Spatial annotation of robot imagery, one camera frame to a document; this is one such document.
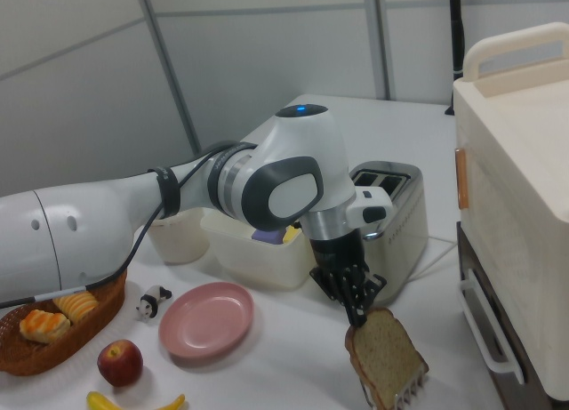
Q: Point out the short striped bread roll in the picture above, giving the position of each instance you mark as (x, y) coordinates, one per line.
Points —
(44, 326)

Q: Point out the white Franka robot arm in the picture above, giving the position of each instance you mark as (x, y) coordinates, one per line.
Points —
(293, 152)

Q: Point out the red apple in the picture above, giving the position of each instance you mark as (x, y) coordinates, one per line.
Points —
(120, 363)

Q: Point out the orange pull tab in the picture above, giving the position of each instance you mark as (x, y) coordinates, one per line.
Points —
(461, 179)

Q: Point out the chrome two-slot toaster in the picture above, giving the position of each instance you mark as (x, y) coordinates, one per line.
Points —
(404, 232)

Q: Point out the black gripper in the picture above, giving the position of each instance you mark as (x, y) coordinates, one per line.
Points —
(338, 254)

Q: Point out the white plastic container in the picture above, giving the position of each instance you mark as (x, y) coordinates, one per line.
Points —
(249, 259)

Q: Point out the purple cube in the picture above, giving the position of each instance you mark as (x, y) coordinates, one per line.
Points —
(266, 237)

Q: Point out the pink plate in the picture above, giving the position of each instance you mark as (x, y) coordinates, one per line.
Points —
(206, 321)

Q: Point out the brown wicker basket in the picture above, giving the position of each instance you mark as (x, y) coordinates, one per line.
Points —
(66, 343)

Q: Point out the yellow cube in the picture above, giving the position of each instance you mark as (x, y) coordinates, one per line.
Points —
(291, 235)

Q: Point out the yellow banana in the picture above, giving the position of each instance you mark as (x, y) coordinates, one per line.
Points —
(100, 402)

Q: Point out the black stand pole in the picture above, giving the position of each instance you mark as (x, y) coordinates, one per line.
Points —
(458, 45)

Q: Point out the cream lidded trash can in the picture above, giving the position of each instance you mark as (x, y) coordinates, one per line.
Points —
(178, 241)

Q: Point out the long striped bread roll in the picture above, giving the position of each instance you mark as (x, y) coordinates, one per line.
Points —
(77, 305)

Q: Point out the brown-crust bread slice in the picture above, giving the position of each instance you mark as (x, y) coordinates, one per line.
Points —
(387, 356)

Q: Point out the panda figurine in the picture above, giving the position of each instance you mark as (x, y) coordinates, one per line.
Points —
(151, 303)

